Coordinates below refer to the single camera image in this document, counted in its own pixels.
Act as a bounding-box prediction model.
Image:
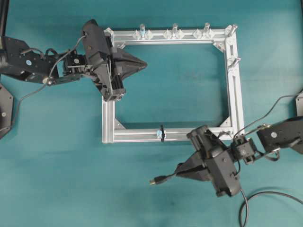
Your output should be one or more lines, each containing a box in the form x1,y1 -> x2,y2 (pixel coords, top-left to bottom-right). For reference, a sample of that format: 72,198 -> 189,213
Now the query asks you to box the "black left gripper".
82,19 -> 147,102

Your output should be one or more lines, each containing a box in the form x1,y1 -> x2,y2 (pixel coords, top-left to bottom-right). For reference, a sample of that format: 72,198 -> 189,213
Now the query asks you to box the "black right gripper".
175,125 -> 241,197

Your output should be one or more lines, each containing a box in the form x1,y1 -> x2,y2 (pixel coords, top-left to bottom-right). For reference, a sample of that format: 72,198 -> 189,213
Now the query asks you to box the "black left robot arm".
0,19 -> 147,102

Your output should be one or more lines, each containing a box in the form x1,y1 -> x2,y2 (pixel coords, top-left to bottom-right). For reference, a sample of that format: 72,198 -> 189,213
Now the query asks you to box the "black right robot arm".
174,117 -> 303,197

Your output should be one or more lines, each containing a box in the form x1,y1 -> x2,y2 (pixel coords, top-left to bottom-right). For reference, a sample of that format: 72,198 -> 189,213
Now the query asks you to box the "black zip tie loop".
160,124 -> 166,142

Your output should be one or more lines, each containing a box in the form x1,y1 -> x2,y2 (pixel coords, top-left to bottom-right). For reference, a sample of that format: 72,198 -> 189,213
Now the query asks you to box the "clear peg with blue band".
140,24 -> 146,39

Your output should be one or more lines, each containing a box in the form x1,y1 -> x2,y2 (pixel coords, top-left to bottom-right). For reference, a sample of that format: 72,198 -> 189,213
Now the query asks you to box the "clear middle peg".
171,23 -> 178,38

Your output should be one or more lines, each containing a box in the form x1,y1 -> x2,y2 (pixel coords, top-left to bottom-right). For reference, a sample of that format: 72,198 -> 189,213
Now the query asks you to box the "clear right top peg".
203,22 -> 211,38

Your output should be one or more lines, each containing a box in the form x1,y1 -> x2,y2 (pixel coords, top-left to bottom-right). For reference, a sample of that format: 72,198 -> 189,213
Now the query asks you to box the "clear right side peg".
227,56 -> 241,68

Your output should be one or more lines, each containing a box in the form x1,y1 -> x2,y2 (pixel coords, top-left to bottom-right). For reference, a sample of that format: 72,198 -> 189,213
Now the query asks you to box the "clear corner peg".
225,24 -> 238,38

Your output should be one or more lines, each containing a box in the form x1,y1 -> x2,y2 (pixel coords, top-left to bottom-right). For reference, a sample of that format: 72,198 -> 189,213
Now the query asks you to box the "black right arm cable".
233,94 -> 301,140

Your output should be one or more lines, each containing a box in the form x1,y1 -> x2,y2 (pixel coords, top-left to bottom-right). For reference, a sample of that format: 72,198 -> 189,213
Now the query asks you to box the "aluminium extrusion frame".
101,25 -> 244,144

